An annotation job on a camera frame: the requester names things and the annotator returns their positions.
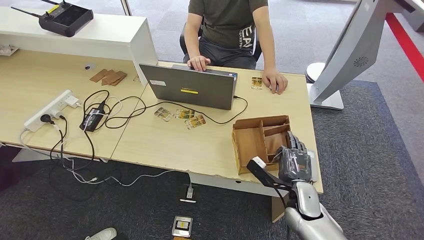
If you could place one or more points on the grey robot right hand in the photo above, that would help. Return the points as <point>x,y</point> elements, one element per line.
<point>294,164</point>

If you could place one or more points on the person's left hand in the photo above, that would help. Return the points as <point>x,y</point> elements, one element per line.
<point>275,81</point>

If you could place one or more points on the person's right hand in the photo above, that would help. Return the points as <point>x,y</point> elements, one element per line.
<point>198,62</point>

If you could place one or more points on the wooden organizer box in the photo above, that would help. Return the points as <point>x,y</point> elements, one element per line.
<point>251,142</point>

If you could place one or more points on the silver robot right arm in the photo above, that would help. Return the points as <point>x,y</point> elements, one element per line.
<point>309,215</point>

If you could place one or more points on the person's left forearm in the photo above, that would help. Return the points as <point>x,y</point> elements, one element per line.
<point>269,54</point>

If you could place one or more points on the person's right forearm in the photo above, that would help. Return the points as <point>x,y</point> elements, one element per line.
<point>193,44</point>

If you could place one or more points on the person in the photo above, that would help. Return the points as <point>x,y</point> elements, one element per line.
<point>225,23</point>

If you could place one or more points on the grey laptop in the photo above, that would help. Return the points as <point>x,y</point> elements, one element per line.
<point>192,87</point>

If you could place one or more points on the white round stand base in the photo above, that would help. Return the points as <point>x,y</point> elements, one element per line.
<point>313,71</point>

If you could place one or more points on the brown cardboard piece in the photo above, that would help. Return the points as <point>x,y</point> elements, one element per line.
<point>121,78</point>
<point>111,78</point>
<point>97,75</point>

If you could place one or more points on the grey kiosk display stand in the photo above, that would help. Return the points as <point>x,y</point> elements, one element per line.
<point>351,49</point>

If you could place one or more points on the white counter shelf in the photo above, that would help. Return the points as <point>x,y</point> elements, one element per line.
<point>99,36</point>

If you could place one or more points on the black laptop power adapter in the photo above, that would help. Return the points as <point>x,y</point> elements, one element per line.
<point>92,117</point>

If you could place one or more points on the white device on floor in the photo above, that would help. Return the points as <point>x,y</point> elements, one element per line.
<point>182,226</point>

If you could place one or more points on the white plug-in charger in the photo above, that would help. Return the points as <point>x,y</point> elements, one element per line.
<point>72,101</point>

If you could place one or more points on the black remote controller with antennas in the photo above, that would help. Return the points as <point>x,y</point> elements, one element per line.
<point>64,18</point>

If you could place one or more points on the white power strip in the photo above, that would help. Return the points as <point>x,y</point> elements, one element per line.
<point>46,111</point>

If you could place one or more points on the black power plug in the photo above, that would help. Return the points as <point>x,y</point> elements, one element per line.
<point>46,118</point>

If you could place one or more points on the white shoe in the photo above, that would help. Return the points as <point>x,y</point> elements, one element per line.
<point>101,234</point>

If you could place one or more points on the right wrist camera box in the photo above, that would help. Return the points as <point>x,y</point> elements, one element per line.
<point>261,170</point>

